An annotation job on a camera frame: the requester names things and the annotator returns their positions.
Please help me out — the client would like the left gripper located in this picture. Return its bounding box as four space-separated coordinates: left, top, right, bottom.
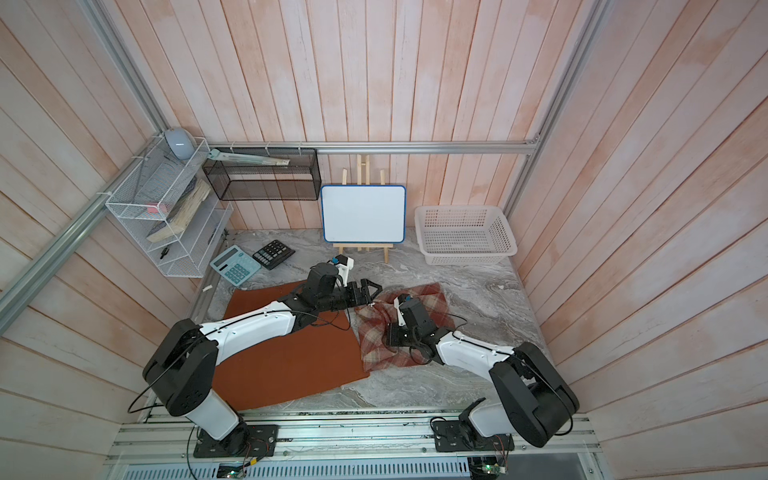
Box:
318 279 384 312

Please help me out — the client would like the red plaid skirt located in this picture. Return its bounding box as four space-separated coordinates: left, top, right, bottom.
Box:
355 283 455 372

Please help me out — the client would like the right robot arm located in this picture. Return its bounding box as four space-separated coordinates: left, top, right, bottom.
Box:
385 294 580 448

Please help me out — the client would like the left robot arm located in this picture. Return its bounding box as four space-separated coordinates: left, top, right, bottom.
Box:
142 255 383 452

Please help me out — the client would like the rust orange skirt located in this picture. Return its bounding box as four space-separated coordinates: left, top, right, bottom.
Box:
213 311 369 411

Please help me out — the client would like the black calculator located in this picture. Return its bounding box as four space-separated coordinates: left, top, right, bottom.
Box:
252 240 295 270

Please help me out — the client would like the white plastic basket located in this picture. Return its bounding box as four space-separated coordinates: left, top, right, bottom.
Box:
415 205 517 266

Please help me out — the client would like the teal calculator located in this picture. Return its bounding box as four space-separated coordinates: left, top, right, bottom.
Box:
210 245 262 288

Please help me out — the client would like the book on shelf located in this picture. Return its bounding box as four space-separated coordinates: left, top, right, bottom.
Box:
147 177 211 243

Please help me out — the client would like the pale green ruler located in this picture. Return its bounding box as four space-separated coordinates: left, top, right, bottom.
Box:
207 149 290 167

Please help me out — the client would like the grey computer mouse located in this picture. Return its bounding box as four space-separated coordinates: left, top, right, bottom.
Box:
164 128 197 162

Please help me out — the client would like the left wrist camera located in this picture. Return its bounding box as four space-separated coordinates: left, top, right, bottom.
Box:
330 254 354 287

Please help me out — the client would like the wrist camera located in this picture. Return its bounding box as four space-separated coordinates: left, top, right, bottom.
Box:
330 254 354 287
394 294 416 328

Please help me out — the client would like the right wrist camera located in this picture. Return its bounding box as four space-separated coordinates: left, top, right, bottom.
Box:
394 294 416 328

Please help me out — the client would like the white board blue frame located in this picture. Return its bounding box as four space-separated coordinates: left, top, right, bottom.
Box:
320 185 406 244

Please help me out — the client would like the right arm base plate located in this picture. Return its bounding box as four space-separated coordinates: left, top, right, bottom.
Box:
429 416 514 453

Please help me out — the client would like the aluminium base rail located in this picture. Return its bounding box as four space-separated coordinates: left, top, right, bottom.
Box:
101 409 601 466

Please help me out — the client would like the black mesh wall basket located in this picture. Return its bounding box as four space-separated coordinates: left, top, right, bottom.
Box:
203 147 322 201

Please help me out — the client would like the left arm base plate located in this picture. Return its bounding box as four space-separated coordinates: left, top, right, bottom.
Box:
193 423 279 460

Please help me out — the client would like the white wire shelf rack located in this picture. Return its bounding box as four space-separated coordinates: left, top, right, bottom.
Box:
106 135 233 278

